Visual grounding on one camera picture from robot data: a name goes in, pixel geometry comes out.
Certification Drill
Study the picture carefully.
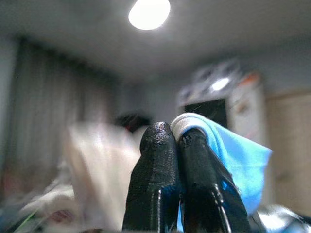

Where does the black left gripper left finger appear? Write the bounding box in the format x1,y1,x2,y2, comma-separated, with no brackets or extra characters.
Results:
122,121,182,233

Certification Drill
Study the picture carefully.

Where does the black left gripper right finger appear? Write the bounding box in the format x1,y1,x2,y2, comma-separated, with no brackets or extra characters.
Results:
178,128,251,233

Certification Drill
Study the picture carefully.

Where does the light blue cloth white hem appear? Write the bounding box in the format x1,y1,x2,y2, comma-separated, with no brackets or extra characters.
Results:
161,113,273,233

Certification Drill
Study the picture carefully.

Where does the light wooden door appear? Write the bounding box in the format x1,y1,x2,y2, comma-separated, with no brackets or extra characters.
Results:
266,89,311,209

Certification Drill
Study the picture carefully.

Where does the grey window curtain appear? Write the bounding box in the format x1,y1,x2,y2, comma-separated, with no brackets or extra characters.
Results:
7,41,117,195

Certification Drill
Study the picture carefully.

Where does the round ceiling lamp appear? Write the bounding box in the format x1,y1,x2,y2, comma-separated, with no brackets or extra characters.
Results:
128,0,171,31

